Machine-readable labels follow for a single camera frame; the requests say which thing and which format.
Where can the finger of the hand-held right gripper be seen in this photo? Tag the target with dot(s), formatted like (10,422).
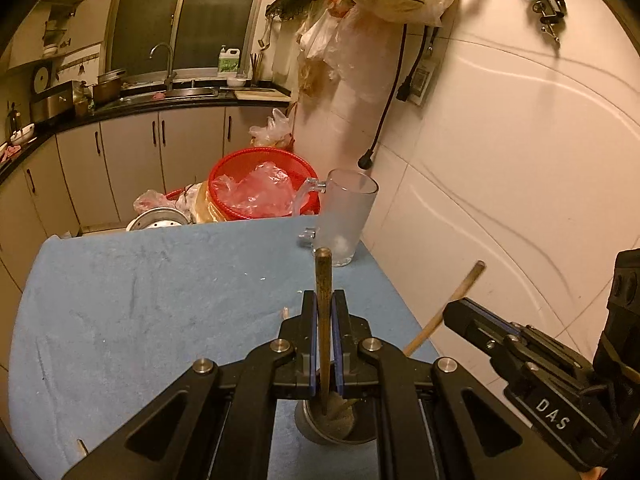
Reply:
(472,322)

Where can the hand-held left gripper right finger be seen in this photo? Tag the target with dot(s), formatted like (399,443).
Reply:
(339,342)

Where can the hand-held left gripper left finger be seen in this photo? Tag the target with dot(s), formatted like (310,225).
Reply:
(312,342)

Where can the light wooden chopstick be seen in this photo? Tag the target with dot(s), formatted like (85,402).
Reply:
(462,290)

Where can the dark brown chopstick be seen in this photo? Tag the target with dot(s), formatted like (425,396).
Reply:
(323,280)

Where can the metal utensil cup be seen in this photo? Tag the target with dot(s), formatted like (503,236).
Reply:
(325,432)

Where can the frosted glass mug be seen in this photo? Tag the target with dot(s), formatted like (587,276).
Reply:
(345,220)

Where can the clear crumpled plastic bag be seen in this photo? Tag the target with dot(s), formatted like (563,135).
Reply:
(260,187)

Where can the blue table cloth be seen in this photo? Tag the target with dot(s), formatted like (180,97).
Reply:
(150,310)

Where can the yellowish plastic bag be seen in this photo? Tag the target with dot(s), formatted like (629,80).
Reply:
(205,205)

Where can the red plastic basket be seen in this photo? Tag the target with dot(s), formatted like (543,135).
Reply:
(270,156)

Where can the metal steamer pot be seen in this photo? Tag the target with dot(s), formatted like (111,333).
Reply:
(157,219)

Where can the pink plastic bag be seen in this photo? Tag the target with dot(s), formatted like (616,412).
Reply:
(150,202)

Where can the white plastic bag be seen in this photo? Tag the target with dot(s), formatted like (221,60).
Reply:
(272,127)

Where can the wooden cutting board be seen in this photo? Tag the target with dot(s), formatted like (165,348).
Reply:
(262,94)

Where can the chopstick holder with chopsticks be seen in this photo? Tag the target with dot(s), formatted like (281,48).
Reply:
(255,70)

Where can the black kitchen countertop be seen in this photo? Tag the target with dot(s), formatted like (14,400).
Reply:
(150,105)

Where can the green label detergent bottle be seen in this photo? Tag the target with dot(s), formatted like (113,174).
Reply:
(228,64)

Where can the hanging clear plastic bags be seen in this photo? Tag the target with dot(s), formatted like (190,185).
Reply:
(345,45)

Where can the chrome sink faucet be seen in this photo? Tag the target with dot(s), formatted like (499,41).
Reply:
(170,67)

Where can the metal cooking pot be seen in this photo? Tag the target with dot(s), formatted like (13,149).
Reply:
(107,91)

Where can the kitchen window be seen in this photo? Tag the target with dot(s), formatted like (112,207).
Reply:
(210,15)

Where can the metal countertop box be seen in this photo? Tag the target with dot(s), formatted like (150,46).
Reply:
(52,102)

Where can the white bowl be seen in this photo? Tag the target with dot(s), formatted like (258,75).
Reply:
(22,135)

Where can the wall power box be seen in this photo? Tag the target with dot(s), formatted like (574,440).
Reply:
(421,82)

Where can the round wall clock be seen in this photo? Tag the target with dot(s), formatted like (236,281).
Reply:
(40,79)

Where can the wall kitchen cabinets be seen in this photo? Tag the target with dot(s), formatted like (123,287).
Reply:
(75,20)

